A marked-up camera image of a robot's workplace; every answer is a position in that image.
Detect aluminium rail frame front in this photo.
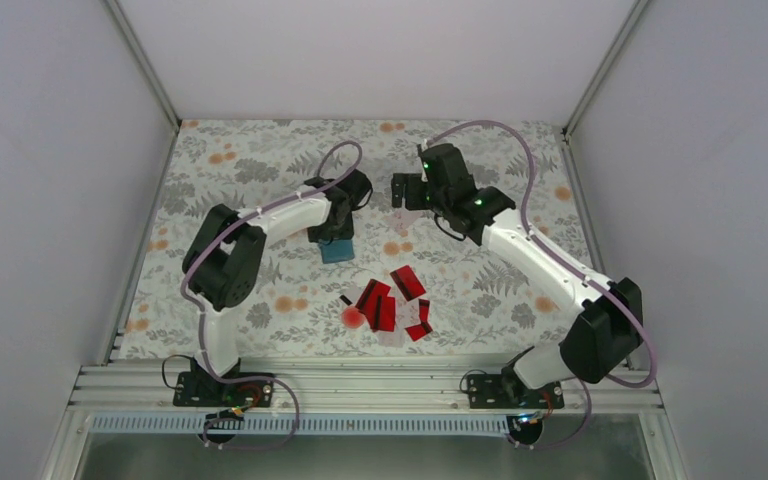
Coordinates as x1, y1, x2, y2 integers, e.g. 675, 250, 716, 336
69, 360, 664, 415

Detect white card with red circle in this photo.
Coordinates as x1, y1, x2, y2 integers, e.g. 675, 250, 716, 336
339, 295, 366, 329

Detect blue leather card holder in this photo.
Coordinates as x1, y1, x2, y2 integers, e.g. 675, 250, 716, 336
318, 239, 355, 264

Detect red card with black stripe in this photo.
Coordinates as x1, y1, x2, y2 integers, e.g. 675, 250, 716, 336
355, 279, 391, 312

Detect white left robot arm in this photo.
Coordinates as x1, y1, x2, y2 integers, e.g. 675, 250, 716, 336
182, 170, 373, 405

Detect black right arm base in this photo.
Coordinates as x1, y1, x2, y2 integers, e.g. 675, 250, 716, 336
459, 347, 565, 410

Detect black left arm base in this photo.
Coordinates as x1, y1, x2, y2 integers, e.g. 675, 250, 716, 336
161, 356, 275, 408

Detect aluminium corner post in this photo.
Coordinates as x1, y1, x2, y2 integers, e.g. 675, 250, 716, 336
102, 0, 181, 132
562, 0, 650, 142

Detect white floral card in pile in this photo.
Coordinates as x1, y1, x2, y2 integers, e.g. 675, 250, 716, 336
376, 297, 421, 348

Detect white floral card on table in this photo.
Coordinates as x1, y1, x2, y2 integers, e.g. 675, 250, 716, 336
386, 210, 423, 237

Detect small red card right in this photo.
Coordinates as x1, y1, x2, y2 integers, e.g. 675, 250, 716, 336
418, 298, 430, 323

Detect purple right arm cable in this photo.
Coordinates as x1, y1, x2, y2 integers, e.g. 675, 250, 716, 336
423, 119, 658, 452

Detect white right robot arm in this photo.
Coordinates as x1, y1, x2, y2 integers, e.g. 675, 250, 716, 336
391, 143, 644, 407

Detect white cable duct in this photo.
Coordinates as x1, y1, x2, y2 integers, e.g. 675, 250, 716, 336
88, 412, 509, 437

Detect aluminium corner post left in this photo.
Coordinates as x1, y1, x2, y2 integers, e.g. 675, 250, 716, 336
102, 0, 181, 132

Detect aluminium corner post right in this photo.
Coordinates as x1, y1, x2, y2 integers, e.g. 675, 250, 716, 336
562, 0, 650, 142

